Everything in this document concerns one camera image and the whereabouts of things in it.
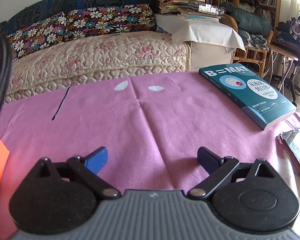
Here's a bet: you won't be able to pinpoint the pile of patterned clothes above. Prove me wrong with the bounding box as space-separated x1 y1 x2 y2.
276 17 300 55

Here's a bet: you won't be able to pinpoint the teal book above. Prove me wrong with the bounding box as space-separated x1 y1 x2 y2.
199 66 297 131

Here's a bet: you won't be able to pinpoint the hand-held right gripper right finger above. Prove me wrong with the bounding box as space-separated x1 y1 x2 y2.
187 146 274 201

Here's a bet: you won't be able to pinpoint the wooden desk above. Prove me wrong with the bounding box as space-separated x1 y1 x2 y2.
267 41 299 95

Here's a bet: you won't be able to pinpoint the white cloth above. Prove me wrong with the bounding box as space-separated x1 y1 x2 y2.
155 14 246 53

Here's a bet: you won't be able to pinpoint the wicker chair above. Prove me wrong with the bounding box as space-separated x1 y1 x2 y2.
220 14 274 78

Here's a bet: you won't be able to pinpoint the black cable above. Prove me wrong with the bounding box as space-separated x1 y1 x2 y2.
0 31 13 130

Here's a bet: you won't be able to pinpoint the dark green padded jacket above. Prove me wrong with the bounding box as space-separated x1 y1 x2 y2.
220 2 273 37

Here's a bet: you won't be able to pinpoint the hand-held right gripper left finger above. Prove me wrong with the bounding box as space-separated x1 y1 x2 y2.
36 146 122 201

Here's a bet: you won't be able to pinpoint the stack of books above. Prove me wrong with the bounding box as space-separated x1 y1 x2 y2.
159 0 225 23

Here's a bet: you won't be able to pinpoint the phone in clear case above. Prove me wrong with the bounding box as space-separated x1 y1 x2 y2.
277 128 300 188

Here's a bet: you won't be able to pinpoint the grey bundled clothes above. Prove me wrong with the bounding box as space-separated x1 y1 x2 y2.
240 30 269 53

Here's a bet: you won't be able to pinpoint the pink tablecloth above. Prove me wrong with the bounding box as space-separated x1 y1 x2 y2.
0 70 300 240

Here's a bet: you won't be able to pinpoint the quilted floral sofa cover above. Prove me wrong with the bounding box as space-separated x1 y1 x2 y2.
0 31 190 105

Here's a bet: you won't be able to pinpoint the white side table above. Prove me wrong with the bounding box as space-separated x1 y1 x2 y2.
190 40 234 72

